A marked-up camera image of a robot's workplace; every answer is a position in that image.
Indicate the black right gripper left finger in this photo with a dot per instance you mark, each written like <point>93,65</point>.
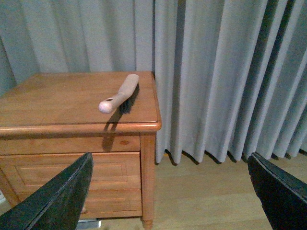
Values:
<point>58,204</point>

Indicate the light blue-grey curtain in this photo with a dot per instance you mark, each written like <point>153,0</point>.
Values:
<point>231,75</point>

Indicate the wooden nightstand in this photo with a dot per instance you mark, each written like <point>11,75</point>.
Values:
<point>57,113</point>

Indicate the beige hand brush black bristles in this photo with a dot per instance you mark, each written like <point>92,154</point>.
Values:
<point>124,99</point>

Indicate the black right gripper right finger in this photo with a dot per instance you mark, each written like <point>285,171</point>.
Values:
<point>283,196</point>

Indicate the wooden drawer with knob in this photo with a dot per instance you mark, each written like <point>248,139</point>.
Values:
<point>115,188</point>

